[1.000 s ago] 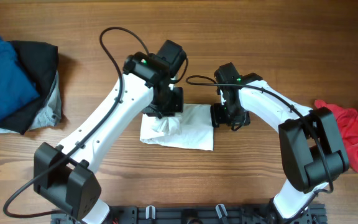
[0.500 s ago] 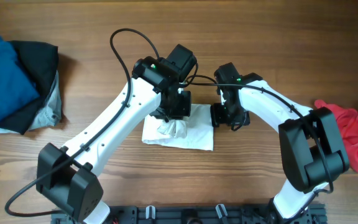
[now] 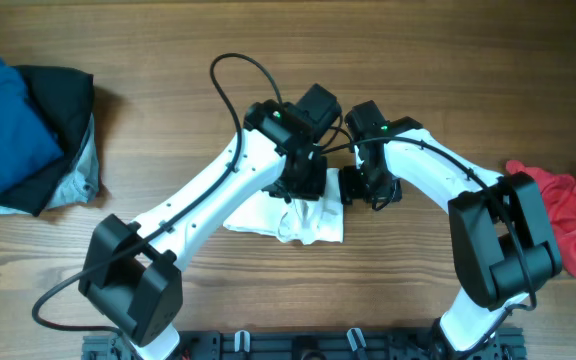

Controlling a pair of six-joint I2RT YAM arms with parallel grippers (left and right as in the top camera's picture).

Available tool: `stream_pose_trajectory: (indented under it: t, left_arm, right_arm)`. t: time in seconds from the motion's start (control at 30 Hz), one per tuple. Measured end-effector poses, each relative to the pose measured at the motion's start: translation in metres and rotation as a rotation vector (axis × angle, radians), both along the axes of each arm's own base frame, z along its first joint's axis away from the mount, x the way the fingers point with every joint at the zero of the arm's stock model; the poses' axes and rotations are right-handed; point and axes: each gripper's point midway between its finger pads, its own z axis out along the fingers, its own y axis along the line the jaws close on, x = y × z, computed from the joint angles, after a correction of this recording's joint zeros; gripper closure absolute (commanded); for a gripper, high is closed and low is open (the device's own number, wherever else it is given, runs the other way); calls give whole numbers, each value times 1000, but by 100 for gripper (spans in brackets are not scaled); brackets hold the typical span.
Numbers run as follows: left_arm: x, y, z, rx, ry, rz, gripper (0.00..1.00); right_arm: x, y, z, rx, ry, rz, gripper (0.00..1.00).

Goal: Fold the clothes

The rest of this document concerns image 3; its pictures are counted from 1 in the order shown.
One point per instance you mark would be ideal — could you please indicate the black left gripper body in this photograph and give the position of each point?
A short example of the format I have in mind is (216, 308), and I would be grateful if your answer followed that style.
(306, 183)

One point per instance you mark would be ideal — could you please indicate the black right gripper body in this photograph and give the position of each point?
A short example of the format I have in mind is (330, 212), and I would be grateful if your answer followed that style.
(356, 185)

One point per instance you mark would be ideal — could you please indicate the white t-shirt black print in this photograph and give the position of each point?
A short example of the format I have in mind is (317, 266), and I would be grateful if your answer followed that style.
(300, 220)

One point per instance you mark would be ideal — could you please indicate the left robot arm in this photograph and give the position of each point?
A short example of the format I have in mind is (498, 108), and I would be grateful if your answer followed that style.
(270, 179)

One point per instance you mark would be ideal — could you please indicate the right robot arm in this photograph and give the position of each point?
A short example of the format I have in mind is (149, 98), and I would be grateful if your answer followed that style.
(503, 245)

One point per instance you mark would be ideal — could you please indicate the grey folded garment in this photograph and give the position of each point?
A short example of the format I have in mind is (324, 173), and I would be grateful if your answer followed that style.
(60, 184)

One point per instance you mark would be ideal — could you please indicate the black folded garment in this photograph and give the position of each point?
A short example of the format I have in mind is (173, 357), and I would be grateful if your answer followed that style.
(64, 98)

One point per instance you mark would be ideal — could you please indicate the blue folded garment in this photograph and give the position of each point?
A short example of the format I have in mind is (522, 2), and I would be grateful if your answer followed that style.
(27, 145)

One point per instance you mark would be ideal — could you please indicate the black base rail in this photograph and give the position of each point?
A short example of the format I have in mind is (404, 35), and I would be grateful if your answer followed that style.
(399, 343)

